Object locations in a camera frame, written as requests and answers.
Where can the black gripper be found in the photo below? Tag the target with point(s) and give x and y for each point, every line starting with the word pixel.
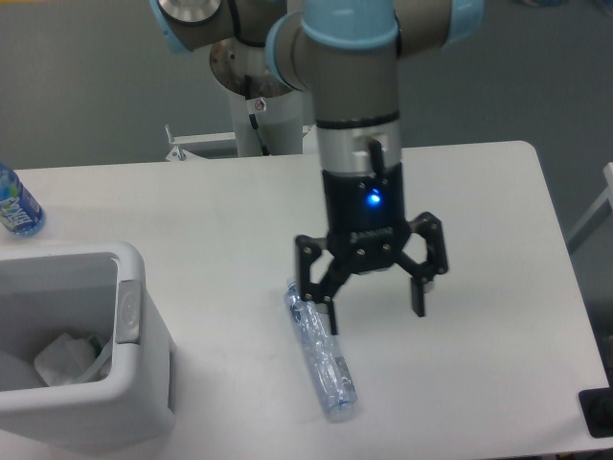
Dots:
pixel 364 220

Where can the clear crushed plastic bottle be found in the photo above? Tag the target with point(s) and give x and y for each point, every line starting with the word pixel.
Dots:
pixel 326 364

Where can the clear plastic wrapper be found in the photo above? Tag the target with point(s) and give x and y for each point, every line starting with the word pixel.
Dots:
pixel 93 370

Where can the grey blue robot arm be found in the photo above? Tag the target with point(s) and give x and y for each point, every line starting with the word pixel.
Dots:
pixel 345 55

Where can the white trash can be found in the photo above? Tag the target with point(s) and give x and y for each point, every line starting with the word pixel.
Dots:
pixel 95 291

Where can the black object at table edge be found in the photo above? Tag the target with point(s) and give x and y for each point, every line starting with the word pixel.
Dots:
pixel 596 406

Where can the white tissue in bin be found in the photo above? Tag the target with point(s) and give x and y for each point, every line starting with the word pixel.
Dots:
pixel 65 359

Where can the blue labelled water bottle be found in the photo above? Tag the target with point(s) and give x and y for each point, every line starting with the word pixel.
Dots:
pixel 21 214

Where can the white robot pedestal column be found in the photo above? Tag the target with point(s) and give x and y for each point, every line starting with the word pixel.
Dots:
pixel 268 117

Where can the white pedestal base frame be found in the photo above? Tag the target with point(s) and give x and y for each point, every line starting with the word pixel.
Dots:
pixel 201 141

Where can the white frame at right edge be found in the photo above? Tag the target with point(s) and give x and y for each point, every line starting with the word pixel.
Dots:
pixel 594 216

